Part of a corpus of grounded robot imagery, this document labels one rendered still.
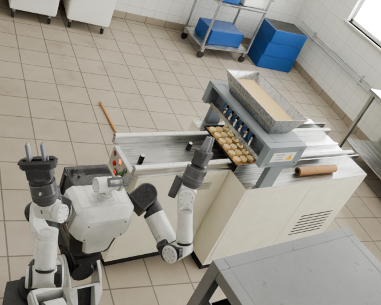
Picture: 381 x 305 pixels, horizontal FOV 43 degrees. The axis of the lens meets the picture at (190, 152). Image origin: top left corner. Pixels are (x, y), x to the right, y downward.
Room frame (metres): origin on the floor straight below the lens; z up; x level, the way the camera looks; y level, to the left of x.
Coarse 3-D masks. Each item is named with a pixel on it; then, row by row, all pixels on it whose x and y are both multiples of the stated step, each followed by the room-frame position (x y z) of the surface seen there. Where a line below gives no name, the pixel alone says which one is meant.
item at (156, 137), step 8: (296, 128) 3.50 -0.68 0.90; (304, 128) 3.56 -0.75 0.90; (312, 128) 3.62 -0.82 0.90; (320, 128) 3.69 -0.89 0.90; (328, 128) 3.76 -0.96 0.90; (120, 136) 2.38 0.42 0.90; (128, 136) 2.41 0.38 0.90; (136, 136) 2.45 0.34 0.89; (144, 136) 2.49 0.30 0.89; (152, 136) 2.54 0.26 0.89; (160, 136) 2.58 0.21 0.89; (168, 136) 2.62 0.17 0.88; (176, 136) 2.66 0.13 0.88; (184, 136) 2.71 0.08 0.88; (192, 136) 2.76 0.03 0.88; (200, 136) 2.80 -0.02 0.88; (208, 136) 2.85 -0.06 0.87
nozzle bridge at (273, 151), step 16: (208, 96) 2.99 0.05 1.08; (224, 96) 2.89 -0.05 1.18; (208, 112) 3.09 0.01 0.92; (240, 112) 2.77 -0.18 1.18; (256, 128) 2.66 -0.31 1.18; (256, 144) 2.69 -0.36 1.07; (272, 144) 2.56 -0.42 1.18; (288, 144) 2.65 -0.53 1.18; (304, 144) 2.74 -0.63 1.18; (256, 160) 2.54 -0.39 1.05; (272, 160) 2.57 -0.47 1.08; (288, 160) 2.67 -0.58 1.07; (272, 176) 2.63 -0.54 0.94
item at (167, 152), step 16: (128, 144) 2.42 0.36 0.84; (144, 144) 2.49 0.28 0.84; (160, 144) 2.57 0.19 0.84; (176, 144) 2.64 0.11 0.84; (192, 144) 2.64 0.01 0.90; (128, 160) 2.27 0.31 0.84; (144, 160) 2.33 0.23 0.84; (160, 160) 2.40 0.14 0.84; (176, 160) 2.48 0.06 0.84; (144, 176) 2.20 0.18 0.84; (160, 176) 2.27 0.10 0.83; (208, 176) 2.53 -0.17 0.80; (224, 176) 2.63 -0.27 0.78; (128, 192) 2.18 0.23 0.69; (160, 192) 2.31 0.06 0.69; (208, 192) 2.58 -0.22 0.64; (176, 208) 2.43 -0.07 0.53; (208, 208) 2.64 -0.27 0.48; (144, 224) 2.29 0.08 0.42; (176, 224) 2.48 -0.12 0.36; (128, 240) 2.25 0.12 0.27; (144, 240) 2.33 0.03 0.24; (112, 256) 2.19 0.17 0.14; (128, 256) 2.29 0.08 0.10; (144, 256) 2.42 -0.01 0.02
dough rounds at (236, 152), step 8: (208, 128) 2.90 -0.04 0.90; (216, 128) 2.92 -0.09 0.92; (224, 128) 2.96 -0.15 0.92; (216, 136) 2.83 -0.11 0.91; (224, 136) 2.87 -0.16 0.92; (232, 136) 2.91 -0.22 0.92; (224, 144) 2.77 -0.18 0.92; (232, 144) 2.81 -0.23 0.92; (232, 152) 2.71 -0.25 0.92; (240, 152) 2.75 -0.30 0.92; (248, 152) 2.80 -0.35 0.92; (240, 160) 2.67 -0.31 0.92; (248, 160) 2.73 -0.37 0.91
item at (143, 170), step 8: (312, 152) 3.23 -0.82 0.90; (320, 152) 3.29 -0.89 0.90; (328, 152) 3.35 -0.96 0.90; (336, 152) 3.40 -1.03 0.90; (344, 152) 3.46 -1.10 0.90; (352, 152) 3.53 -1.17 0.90; (216, 160) 2.58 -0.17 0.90; (224, 160) 2.62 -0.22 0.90; (136, 168) 2.15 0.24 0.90; (144, 168) 2.19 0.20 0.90; (152, 168) 2.23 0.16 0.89; (160, 168) 2.26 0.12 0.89; (168, 168) 2.31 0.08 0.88; (176, 168) 2.35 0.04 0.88; (184, 168) 2.39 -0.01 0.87; (208, 168) 2.52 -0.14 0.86; (216, 168) 2.57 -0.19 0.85; (224, 168) 2.62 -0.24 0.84; (136, 176) 2.16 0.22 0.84
